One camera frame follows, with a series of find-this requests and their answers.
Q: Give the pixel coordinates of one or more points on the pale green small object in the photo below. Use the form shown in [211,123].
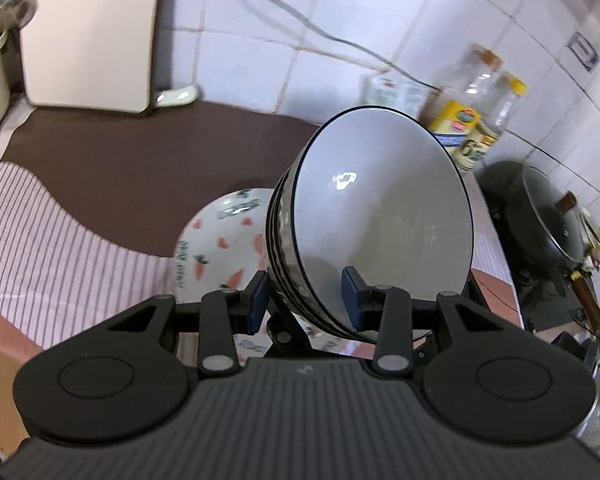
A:
[176,96]

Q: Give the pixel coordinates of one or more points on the ribbed white bowl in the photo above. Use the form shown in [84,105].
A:
[269,240]

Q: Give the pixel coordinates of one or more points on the pink striped cloth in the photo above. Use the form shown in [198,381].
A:
[55,240]

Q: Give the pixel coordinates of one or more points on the white plate pink carrot print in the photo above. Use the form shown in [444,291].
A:
[220,245]

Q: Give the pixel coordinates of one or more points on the vinegar bottle yellow cap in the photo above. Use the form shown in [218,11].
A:
[480,147]

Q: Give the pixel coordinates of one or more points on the white cutting board brown edge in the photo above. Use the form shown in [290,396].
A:
[90,35]

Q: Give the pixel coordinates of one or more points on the large white bowl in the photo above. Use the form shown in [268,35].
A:
[276,240]

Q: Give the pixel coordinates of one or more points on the small white bowl dark rim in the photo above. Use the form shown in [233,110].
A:
[285,240]
[380,200]

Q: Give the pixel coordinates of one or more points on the white salt bag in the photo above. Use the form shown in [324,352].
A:
[392,95]

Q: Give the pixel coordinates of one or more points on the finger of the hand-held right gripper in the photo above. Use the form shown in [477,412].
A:
[286,332]

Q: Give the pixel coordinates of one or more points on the blue wall sticker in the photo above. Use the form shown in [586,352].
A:
[583,51]

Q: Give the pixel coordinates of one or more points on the dark wok with glass lid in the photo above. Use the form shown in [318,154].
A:
[530,200]

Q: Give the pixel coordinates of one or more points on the oil bottle yellow label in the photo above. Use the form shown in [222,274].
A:
[457,120]

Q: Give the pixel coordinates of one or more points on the brown counter mat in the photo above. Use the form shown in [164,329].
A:
[155,160]

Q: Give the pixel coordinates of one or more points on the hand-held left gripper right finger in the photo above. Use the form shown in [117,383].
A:
[352,300]

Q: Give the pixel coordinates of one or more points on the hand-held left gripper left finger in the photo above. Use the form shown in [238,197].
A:
[257,302]

